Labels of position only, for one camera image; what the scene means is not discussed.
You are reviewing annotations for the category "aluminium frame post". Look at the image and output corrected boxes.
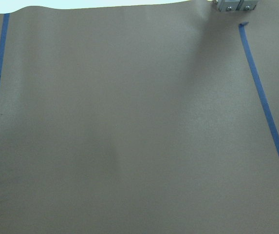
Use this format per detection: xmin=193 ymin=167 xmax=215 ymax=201
xmin=212 ymin=0 xmax=259 ymax=12

